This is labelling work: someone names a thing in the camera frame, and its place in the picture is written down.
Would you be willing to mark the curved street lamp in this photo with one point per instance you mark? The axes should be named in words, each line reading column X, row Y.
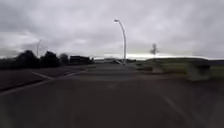
column 124, row 43

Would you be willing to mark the pale concrete block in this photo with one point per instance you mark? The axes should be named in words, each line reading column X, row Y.
column 197, row 72
column 157, row 68

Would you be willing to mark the grey asphalt road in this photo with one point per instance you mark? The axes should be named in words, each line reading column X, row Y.
column 23, row 78

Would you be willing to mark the dark hedge row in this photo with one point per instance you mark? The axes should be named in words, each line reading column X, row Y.
column 46, row 60

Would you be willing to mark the dark asphalt path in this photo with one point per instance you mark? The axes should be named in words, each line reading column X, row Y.
column 113, row 100

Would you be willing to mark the thin pole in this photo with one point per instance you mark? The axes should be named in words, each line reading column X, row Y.
column 38, row 48

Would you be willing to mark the thin young tree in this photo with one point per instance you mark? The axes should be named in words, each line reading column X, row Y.
column 153, row 50

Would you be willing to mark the green grass field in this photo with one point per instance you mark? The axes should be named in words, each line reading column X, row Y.
column 176, row 67

